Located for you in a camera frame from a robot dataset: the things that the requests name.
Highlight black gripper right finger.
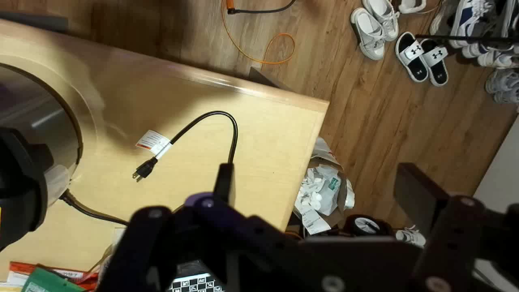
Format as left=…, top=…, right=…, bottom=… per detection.
left=393, top=160, right=519, bottom=292

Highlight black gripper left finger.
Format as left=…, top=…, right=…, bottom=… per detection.
left=96, top=162, right=282, bottom=292

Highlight black power cable with tag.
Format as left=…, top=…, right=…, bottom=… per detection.
left=59, top=108, right=240, bottom=227

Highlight steel rice cooker black lid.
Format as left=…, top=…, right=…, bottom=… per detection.
left=0, top=63, right=85, bottom=253

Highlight small white shoe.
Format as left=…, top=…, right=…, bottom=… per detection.
left=394, top=224, right=428, bottom=249

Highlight black white checkerboard panel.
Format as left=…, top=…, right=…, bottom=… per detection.
left=167, top=272, right=227, bottom=292

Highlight black round labelled object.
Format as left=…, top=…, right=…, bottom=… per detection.
left=344, top=212, right=394, bottom=238

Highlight green snack bag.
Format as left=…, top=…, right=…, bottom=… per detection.
left=21, top=266, right=86, bottom=292

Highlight red snack packets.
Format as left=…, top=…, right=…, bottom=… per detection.
left=7, top=259, right=102, bottom=292

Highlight crumpled white paper trash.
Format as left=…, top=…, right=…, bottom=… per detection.
left=294, top=136, right=357, bottom=236

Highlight black slide sandal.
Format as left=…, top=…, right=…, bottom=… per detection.
left=420, top=37, right=451, bottom=89
left=394, top=30, right=432, bottom=84

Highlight white grey sneaker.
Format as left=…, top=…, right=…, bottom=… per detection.
left=461, top=42, right=519, bottom=71

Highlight black shoe rack bar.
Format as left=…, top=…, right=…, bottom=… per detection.
left=415, top=32, right=519, bottom=45

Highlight blue white sneaker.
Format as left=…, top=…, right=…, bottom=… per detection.
left=446, top=0, right=497, bottom=37

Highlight orange floor cable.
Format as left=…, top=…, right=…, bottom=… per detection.
left=221, top=0, right=299, bottom=69

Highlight black cable orange plug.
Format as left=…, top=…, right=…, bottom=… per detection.
left=224, top=0, right=299, bottom=16

